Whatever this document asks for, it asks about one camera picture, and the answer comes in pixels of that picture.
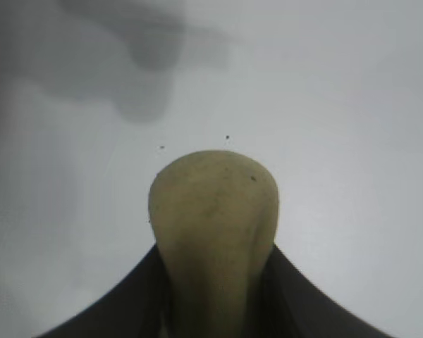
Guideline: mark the yellow-green pear-like fruit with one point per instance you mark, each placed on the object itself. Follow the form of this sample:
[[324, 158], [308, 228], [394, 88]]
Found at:
[[215, 218]]

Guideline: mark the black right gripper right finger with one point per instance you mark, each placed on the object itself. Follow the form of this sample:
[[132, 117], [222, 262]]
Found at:
[[296, 310]]

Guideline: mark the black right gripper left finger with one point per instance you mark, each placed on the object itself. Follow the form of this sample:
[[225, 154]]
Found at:
[[134, 306]]

